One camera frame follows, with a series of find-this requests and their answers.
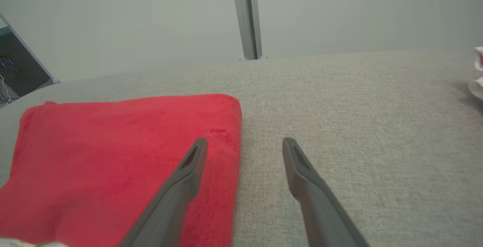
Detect red shorts with white stripes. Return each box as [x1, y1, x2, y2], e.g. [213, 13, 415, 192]
[469, 46, 483, 101]

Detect grey partition post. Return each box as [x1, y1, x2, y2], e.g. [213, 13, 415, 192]
[230, 0, 269, 61]

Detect grey fabric sofa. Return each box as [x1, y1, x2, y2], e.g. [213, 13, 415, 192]
[0, 49, 483, 247]

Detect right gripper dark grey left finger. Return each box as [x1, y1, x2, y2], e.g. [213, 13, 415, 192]
[119, 138, 208, 247]

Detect red shirt with white sleeves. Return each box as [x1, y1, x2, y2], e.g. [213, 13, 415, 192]
[0, 93, 243, 247]

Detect black computer case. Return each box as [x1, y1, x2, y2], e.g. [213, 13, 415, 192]
[0, 27, 51, 107]

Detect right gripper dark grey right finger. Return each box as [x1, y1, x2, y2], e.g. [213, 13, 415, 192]
[282, 137, 368, 247]

